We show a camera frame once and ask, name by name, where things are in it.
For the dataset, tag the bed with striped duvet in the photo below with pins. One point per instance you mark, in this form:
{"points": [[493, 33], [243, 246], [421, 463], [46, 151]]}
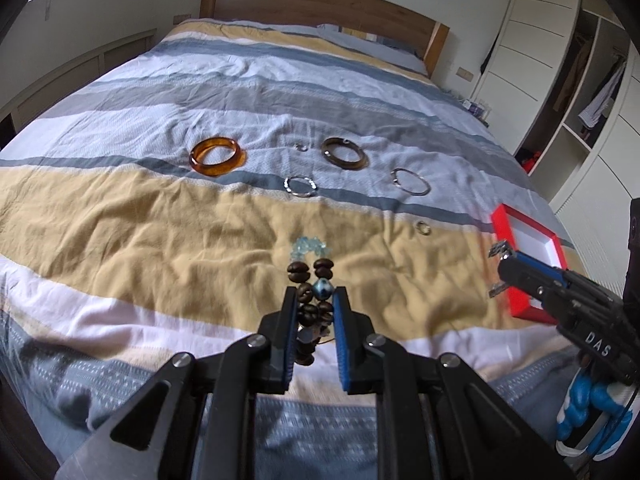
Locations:
{"points": [[200, 240]]}

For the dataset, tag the dark brown bangle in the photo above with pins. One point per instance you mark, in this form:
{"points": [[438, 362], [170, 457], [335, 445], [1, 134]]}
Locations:
{"points": [[344, 152]]}

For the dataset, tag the wooden headboard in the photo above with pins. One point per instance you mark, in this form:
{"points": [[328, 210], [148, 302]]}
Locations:
{"points": [[300, 7]]}

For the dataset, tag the amber bangle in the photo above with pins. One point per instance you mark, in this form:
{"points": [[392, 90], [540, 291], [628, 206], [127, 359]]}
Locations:
{"points": [[218, 156]]}

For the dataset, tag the white wardrobe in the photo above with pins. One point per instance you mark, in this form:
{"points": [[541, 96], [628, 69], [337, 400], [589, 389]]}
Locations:
{"points": [[540, 35]]}

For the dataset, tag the thin silver bangle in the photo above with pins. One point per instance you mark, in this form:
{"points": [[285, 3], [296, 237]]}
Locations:
{"points": [[410, 181]]}

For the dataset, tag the red jewelry box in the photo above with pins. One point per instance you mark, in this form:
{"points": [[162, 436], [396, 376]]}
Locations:
{"points": [[517, 245]]}

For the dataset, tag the brown hanging garment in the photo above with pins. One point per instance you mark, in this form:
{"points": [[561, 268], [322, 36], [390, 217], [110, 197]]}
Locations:
{"points": [[570, 70]]}

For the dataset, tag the striped hanging shirt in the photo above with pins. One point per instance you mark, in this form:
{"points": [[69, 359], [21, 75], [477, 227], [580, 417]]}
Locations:
{"points": [[602, 95]]}

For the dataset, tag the person's right hand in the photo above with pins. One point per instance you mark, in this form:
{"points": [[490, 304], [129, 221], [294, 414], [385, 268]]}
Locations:
{"points": [[590, 410]]}

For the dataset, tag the wall socket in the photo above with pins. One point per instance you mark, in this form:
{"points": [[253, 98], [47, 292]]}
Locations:
{"points": [[182, 19], [464, 74]]}

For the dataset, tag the dark hanging garment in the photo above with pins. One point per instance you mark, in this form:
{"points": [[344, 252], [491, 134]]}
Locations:
{"points": [[489, 57]]}

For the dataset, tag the grey pillow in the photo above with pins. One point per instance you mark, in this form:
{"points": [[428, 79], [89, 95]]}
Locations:
{"points": [[370, 45]]}

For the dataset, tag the twisted silver bangle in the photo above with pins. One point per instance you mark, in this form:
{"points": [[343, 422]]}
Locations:
{"points": [[300, 185]]}

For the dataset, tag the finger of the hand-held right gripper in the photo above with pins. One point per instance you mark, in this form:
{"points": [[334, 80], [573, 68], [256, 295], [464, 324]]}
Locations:
{"points": [[542, 265], [522, 280]]}

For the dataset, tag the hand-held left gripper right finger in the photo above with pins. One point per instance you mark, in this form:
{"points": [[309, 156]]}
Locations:
{"points": [[341, 335]]}

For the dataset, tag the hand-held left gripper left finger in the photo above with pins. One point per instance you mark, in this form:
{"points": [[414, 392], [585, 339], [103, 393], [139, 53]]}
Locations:
{"points": [[289, 332]]}

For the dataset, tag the red object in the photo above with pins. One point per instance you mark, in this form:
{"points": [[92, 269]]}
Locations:
{"points": [[530, 160]]}

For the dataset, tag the low white cabinet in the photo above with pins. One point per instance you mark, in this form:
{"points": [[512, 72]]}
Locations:
{"points": [[65, 77]]}

